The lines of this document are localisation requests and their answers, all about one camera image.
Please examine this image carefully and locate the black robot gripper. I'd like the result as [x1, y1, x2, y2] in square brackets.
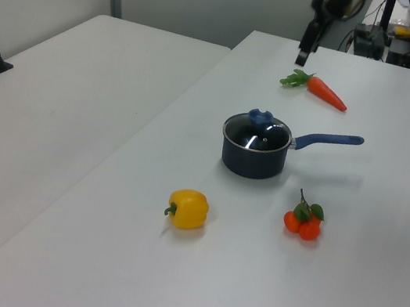
[294, 0, 366, 76]

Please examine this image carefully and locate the glass lid with blue knob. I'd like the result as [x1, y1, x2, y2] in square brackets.
[219, 103, 297, 159]

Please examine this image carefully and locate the orange toy carrot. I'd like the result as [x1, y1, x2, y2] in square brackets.
[275, 66, 353, 114]

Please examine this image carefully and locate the thin black upright pole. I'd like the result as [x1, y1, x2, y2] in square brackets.
[377, 0, 397, 34]

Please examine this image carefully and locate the yellow small object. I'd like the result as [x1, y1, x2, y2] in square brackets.
[392, 24, 410, 39]

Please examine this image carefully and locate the dark blue saucepan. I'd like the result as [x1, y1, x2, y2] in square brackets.
[214, 109, 366, 197]

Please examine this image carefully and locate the orange toy tangerine bunch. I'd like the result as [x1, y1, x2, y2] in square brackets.
[279, 186, 329, 244]

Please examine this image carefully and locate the yellow toy bell pepper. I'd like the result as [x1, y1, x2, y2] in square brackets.
[160, 185, 213, 235]

